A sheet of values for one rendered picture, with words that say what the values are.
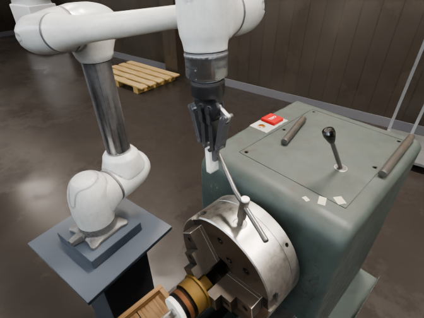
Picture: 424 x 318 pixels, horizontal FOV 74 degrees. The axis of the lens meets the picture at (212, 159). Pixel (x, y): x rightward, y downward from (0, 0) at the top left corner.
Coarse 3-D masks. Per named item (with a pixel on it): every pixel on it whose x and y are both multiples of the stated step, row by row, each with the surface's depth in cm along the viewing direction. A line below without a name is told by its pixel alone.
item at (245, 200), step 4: (244, 196) 62; (240, 200) 61; (244, 200) 61; (248, 200) 61; (240, 204) 62; (244, 204) 61; (248, 204) 62; (240, 208) 62; (240, 212) 63; (244, 212) 63; (240, 216) 64; (244, 216) 64; (240, 220) 65; (240, 224) 66
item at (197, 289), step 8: (184, 280) 69; (192, 280) 68; (200, 280) 69; (208, 280) 69; (184, 288) 66; (192, 288) 66; (200, 288) 66; (208, 288) 68; (176, 296) 65; (184, 296) 65; (192, 296) 65; (200, 296) 65; (208, 296) 66; (184, 304) 64; (192, 304) 65; (200, 304) 65; (208, 304) 67; (192, 312) 64; (200, 312) 66
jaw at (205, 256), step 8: (200, 224) 72; (184, 232) 72; (192, 232) 70; (200, 232) 71; (192, 240) 70; (200, 240) 71; (208, 240) 72; (192, 248) 72; (200, 248) 70; (208, 248) 71; (192, 256) 69; (200, 256) 70; (208, 256) 71; (216, 256) 72; (192, 264) 70; (200, 264) 69; (208, 264) 71; (192, 272) 68; (200, 272) 69
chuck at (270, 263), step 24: (192, 216) 76; (216, 216) 69; (216, 240) 69; (240, 240) 64; (240, 264) 66; (264, 264) 63; (288, 264) 67; (264, 288) 62; (288, 288) 68; (240, 312) 76; (264, 312) 67
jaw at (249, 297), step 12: (228, 276) 70; (216, 288) 67; (228, 288) 67; (240, 288) 67; (216, 300) 65; (228, 300) 64; (240, 300) 64; (252, 300) 64; (264, 300) 65; (252, 312) 63
